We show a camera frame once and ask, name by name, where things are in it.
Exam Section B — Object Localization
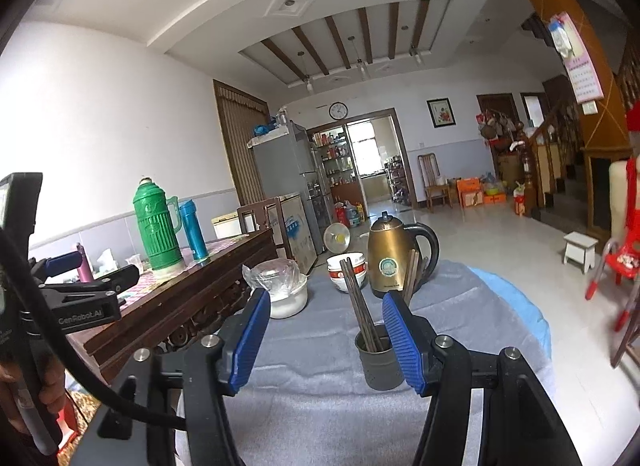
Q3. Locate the brown wooden chair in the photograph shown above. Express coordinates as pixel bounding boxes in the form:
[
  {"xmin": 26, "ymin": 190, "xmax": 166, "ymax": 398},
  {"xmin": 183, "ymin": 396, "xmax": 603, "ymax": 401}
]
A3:
[{"xmin": 418, "ymin": 154, "xmax": 452, "ymax": 210}]

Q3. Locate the red plastic chair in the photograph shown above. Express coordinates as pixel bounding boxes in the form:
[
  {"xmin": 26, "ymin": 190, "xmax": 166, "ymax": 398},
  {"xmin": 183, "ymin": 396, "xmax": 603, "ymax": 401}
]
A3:
[{"xmin": 585, "ymin": 238, "xmax": 640, "ymax": 334}]

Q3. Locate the gold electric kettle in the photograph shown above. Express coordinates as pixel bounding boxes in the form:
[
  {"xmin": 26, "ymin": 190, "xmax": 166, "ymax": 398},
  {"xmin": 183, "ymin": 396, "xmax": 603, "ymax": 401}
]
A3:
[{"xmin": 367, "ymin": 212, "xmax": 441, "ymax": 299}]

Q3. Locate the black cable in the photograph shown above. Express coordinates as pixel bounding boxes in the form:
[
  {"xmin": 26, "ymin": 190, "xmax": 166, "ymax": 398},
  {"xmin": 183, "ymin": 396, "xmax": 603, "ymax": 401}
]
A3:
[{"xmin": 0, "ymin": 228, "xmax": 188, "ymax": 429}]

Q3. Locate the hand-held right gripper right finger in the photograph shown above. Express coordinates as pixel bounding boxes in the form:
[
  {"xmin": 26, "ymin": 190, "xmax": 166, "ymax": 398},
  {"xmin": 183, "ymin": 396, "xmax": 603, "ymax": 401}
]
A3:
[{"xmin": 381, "ymin": 291, "xmax": 583, "ymax": 466}]

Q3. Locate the small white fan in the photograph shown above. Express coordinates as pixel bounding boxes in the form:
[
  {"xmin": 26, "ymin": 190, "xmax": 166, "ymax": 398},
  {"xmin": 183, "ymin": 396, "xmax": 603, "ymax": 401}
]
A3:
[{"xmin": 323, "ymin": 223, "xmax": 351, "ymax": 253}]

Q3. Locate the pink bottle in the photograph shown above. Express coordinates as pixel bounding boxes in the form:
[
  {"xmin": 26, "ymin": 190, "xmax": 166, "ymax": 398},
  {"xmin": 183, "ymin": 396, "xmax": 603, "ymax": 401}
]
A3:
[{"xmin": 75, "ymin": 244, "xmax": 93, "ymax": 283}]

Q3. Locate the person's left hand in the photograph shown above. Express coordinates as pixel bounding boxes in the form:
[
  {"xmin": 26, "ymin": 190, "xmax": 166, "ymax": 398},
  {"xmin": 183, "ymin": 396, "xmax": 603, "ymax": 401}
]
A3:
[{"xmin": 37, "ymin": 357, "xmax": 67, "ymax": 415}]

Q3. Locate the grey refrigerator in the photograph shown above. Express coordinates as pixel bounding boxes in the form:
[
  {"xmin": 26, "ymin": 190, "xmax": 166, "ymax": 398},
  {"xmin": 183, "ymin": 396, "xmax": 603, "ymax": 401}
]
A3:
[{"xmin": 248, "ymin": 121, "xmax": 333, "ymax": 257}]

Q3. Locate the patterned table cover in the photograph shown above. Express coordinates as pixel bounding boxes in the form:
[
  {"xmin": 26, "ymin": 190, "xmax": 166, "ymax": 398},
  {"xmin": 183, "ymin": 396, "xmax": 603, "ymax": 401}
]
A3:
[{"xmin": 117, "ymin": 237, "xmax": 251, "ymax": 307}]

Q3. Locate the grey metal utensil holder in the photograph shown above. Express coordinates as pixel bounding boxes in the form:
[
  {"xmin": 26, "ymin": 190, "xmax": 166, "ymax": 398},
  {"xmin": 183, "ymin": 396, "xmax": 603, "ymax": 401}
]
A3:
[{"xmin": 355, "ymin": 324, "xmax": 407, "ymax": 391}]

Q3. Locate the white pot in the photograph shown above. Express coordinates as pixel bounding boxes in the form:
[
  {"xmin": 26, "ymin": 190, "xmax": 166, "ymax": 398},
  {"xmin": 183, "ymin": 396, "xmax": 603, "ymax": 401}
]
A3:
[{"xmin": 260, "ymin": 273, "xmax": 309, "ymax": 319}]

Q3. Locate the glass shelf cabinet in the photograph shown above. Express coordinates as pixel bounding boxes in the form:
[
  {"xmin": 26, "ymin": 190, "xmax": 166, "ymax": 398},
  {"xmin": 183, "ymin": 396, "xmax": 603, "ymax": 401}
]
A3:
[{"xmin": 307, "ymin": 128, "xmax": 363, "ymax": 207}]

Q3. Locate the white red-banded bowl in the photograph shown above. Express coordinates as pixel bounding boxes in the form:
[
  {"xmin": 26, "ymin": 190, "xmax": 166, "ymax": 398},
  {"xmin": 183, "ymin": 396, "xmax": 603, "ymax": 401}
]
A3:
[{"xmin": 327, "ymin": 266, "xmax": 366, "ymax": 294}]

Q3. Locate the wall calendar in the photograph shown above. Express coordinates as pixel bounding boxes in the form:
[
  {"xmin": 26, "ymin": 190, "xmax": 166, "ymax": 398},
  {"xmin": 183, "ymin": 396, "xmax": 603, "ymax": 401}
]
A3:
[{"xmin": 548, "ymin": 12, "xmax": 606, "ymax": 104}]

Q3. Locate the dark wooden side table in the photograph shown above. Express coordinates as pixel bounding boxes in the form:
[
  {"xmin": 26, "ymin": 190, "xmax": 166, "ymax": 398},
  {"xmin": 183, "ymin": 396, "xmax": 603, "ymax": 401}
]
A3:
[{"xmin": 27, "ymin": 228, "xmax": 276, "ymax": 382}]

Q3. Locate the framed wall picture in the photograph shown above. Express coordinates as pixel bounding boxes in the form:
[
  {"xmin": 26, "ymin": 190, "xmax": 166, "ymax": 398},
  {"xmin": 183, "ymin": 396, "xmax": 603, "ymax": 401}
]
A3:
[{"xmin": 426, "ymin": 98, "xmax": 456, "ymax": 128}]

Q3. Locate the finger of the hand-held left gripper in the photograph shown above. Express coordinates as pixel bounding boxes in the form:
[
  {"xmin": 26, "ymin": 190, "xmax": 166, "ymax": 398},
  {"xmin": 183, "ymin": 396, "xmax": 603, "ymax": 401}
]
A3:
[
  {"xmin": 30, "ymin": 252, "xmax": 86, "ymax": 279},
  {"xmin": 39, "ymin": 265, "xmax": 141, "ymax": 299}
]

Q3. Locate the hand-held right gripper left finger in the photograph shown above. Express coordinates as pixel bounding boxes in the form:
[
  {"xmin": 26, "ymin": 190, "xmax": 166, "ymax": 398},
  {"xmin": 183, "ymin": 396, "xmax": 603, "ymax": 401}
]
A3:
[{"xmin": 70, "ymin": 287, "xmax": 272, "ymax": 466}]

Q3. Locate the white cabinet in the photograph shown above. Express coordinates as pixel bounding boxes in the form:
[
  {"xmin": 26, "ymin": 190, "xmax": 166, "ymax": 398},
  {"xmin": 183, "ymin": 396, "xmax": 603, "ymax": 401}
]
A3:
[{"xmin": 212, "ymin": 213, "xmax": 241, "ymax": 239}]

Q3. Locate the dark wooden chair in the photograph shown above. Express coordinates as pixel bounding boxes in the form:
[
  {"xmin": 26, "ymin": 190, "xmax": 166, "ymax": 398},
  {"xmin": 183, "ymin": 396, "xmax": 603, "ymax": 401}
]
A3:
[{"xmin": 237, "ymin": 197, "xmax": 286, "ymax": 261}]

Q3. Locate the white stool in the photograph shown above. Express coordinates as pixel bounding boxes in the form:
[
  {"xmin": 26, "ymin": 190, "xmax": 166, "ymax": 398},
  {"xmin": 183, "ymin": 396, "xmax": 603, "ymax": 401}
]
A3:
[{"xmin": 563, "ymin": 232, "xmax": 599, "ymax": 274}]

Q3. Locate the bunch of metal chopsticks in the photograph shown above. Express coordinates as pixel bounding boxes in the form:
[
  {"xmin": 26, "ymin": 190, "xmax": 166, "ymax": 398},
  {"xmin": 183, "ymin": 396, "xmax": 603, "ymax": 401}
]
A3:
[{"xmin": 340, "ymin": 248, "xmax": 430, "ymax": 352}]

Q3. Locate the grey table cloth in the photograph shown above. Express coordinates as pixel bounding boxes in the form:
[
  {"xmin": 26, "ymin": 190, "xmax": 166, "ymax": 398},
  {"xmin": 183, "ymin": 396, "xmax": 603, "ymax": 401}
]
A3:
[{"xmin": 170, "ymin": 260, "xmax": 543, "ymax": 466}]

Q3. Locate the clear plastic bag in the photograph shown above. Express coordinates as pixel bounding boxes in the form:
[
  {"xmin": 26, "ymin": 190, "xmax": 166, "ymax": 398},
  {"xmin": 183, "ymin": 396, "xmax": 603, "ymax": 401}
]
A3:
[{"xmin": 242, "ymin": 259, "xmax": 303, "ymax": 297}]

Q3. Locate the brown slatted wooden door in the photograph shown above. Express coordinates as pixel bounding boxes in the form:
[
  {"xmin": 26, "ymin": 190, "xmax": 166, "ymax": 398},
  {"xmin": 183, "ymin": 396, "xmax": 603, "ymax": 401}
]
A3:
[{"xmin": 213, "ymin": 80, "xmax": 268, "ymax": 207}]

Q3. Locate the blue thermos flask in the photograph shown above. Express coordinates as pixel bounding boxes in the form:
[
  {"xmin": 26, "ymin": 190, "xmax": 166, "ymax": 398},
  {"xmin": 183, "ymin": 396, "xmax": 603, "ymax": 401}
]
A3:
[{"xmin": 178, "ymin": 199, "xmax": 211, "ymax": 261}]

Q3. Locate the green thermos flask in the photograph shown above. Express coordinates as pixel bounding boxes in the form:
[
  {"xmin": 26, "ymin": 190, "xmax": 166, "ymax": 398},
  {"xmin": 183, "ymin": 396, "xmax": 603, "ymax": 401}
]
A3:
[{"xmin": 132, "ymin": 177, "xmax": 185, "ymax": 274}]

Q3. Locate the blue table cloth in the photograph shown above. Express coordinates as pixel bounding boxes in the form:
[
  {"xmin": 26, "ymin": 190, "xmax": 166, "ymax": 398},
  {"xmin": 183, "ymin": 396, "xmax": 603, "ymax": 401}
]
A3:
[{"xmin": 467, "ymin": 267, "xmax": 553, "ymax": 397}]

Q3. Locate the wooden staircase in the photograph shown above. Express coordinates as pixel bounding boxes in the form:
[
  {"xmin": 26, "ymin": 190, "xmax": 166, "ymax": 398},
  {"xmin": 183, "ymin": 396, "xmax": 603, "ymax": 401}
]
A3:
[{"xmin": 520, "ymin": 70, "xmax": 640, "ymax": 241}]

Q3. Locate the plain white bowl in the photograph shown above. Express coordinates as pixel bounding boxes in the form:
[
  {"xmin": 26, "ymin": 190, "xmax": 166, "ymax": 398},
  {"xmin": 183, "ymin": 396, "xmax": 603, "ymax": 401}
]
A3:
[{"xmin": 327, "ymin": 252, "xmax": 366, "ymax": 273}]

